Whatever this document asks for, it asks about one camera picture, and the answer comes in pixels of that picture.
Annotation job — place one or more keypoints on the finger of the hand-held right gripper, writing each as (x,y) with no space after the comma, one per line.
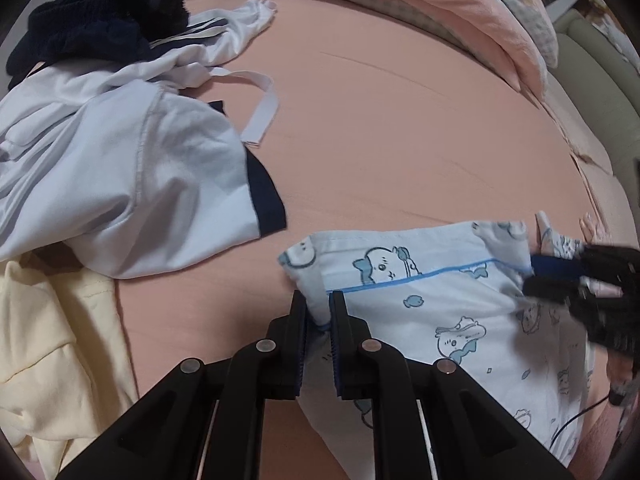
(555,266)
(550,291)

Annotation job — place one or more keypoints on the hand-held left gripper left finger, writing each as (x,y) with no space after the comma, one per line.
(301,360)

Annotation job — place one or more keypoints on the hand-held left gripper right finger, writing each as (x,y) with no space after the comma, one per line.
(336,365)

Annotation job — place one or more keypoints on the light blue printed pajama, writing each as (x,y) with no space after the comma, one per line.
(425,320)

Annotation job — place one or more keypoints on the grey-green padded headboard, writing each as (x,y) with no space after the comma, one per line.
(600,85)

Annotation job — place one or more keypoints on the pink bed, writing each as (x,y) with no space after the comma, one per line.
(400,135)

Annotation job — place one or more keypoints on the white shirt with navy cuffs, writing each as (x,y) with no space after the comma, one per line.
(150,185)

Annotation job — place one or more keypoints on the cream yellow garment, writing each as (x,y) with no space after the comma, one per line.
(40,350)

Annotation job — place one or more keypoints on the floral printed blanket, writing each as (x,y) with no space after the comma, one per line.
(520,5)

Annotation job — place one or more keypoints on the pink quilt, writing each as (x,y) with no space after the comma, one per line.
(440,0)

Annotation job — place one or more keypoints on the navy dark cloth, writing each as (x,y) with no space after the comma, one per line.
(90,20)

